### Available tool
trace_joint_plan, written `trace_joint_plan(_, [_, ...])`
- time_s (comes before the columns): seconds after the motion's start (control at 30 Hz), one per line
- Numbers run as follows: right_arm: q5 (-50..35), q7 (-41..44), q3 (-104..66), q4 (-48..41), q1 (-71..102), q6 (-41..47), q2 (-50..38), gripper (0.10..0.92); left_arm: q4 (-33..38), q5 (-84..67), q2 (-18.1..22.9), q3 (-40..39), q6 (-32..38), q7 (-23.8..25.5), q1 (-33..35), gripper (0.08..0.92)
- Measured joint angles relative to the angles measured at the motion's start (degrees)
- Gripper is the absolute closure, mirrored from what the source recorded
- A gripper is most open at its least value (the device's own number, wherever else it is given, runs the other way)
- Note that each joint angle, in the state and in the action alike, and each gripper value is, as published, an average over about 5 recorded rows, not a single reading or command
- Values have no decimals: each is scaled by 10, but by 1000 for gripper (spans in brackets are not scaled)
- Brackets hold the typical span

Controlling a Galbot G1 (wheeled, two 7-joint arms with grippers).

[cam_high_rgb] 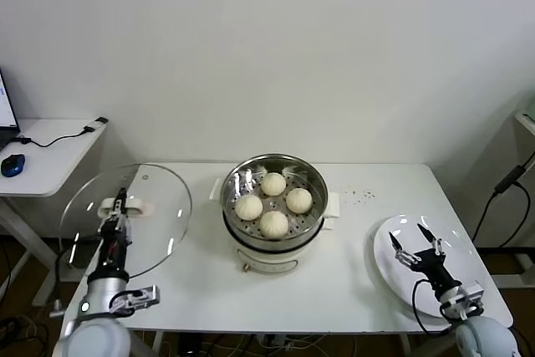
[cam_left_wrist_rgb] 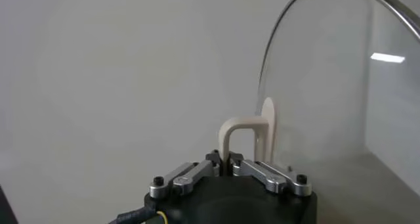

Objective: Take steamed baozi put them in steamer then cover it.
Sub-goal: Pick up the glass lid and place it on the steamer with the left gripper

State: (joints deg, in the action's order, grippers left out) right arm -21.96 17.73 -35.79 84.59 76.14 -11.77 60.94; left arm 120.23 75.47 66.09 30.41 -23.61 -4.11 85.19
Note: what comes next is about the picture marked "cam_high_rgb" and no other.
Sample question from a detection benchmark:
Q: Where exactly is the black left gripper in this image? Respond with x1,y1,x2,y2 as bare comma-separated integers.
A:
89,186,135,278

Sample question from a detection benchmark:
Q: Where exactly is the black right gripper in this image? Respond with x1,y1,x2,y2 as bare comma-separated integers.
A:
388,222,464,298

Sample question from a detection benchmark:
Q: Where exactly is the glass lid cream handle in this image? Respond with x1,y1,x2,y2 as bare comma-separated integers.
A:
58,163,193,279

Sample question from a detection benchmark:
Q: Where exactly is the white steamed baozi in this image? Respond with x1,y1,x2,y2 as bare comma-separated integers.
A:
234,194,264,222
261,171,288,197
285,187,313,214
259,210,290,239

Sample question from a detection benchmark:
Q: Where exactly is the stainless steel steamer basket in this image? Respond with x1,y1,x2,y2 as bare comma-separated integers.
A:
210,154,344,252

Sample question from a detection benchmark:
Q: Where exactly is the white round plate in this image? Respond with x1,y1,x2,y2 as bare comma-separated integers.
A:
371,213,486,319

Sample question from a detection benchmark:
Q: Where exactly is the white side desk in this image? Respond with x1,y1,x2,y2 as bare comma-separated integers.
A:
0,116,110,307

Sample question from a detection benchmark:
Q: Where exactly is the blue computer mouse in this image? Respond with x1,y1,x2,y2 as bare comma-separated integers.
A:
0,153,27,177

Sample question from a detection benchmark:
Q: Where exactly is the black box on floor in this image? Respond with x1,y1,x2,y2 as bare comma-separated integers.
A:
178,333,202,354

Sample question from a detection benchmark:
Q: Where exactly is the cream electric cooker base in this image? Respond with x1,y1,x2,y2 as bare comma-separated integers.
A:
223,210,335,275

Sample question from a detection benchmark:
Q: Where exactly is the computer monitor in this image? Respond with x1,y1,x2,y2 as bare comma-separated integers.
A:
0,66,22,151

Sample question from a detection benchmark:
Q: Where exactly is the white power strip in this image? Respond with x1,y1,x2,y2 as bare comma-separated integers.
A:
257,333,293,350

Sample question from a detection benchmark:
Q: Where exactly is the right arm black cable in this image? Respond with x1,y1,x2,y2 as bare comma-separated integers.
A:
411,279,456,335

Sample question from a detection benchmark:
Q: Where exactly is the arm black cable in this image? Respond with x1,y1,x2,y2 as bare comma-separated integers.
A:
411,279,456,335
48,243,101,319

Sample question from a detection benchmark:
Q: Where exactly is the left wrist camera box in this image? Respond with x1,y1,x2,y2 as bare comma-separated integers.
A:
109,284,162,317

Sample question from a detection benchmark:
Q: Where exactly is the black cable with adapter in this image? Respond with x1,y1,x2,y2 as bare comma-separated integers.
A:
10,115,111,149

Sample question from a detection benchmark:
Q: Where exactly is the hanging black cable with connector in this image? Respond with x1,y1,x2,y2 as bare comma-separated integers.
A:
471,162,535,249

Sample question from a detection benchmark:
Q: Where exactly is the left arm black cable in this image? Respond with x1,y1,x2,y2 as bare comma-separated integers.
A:
48,243,101,319

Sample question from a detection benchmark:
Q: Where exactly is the black floor cable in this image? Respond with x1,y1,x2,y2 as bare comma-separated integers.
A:
0,315,26,357

